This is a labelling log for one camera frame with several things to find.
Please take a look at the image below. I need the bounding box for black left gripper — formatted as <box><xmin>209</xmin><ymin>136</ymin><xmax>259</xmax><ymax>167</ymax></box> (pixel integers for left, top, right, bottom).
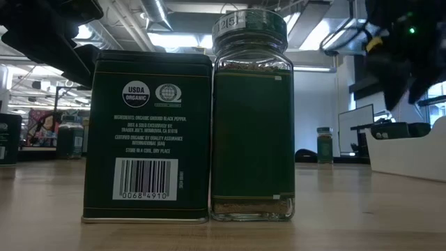
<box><xmin>0</xmin><ymin>0</ymin><xmax>105</xmax><ymax>88</ymax></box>

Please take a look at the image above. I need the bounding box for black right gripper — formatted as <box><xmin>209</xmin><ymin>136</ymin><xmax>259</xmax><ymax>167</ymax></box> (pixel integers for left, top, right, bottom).
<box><xmin>364</xmin><ymin>0</ymin><xmax>446</xmax><ymax>112</ymax></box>

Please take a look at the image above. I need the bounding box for white plastic bin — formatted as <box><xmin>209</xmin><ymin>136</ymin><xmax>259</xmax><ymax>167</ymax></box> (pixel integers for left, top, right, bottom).
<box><xmin>364</xmin><ymin>116</ymin><xmax>446</xmax><ymax>183</ymax></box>

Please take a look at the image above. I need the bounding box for green-lid glass spice jar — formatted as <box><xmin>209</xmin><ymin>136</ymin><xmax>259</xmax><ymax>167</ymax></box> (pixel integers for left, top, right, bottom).
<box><xmin>210</xmin><ymin>8</ymin><xmax>296</xmax><ymax>222</ymax></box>
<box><xmin>316</xmin><ymin>126</ymin><xmax>335</xmax><ymax>165</ymax></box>

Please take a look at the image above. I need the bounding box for white board panel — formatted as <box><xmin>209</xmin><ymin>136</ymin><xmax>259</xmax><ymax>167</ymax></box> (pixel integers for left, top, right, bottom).
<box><xmin>337</xmin><ymin>103</ymin><xmax>376</xmax><ymax>155</ymax></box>

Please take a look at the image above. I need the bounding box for black side table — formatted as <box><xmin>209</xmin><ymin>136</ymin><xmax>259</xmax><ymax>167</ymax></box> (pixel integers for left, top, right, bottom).
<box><xmin>350</xmin><ymin>120</ymin><xmax>394</xmax><ymax>158</ymax></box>

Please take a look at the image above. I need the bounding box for colourful patterned banner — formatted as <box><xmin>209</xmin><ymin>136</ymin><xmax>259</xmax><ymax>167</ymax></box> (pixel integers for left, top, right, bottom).
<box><xmin>26</xmin><ymin>108</ymin><xmax>62</xmax><ymax>147</ymax></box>

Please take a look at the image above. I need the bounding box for long tube ceiling light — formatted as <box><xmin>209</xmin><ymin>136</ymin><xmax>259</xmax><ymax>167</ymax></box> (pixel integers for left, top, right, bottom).
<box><xmin>293</xmin><ymin>65</ymin><xmax>337</xmax><ymax>73</ymax></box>

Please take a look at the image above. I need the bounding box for bright ceiling light panel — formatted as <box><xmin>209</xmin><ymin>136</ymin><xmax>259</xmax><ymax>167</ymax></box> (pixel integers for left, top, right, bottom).
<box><xmin>148</xmin><ymin>32</ymin><xmax>214</xmax><ymax>50</ymax></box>

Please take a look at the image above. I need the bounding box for yellow cable tag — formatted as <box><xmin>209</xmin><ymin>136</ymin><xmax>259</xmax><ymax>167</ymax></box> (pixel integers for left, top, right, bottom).
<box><xmin>365</xmin><ymin>36</ymin><xmax>384</xmax><ymax>53</ymax></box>

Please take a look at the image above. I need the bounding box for silver round air duct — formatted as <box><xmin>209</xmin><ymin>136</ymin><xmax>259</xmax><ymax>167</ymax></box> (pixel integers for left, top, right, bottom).
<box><xmin>139</xmin><ymin>0</ymin><xmax>174</xmax><ymax>32</ymax></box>

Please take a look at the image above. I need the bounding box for silver rectangular air duct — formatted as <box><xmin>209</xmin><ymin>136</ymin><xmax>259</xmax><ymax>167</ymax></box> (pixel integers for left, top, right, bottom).
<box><xmin>298</xmin><ymin>17</ymin><xmax>367</xmax><ymax>56</ymax></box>

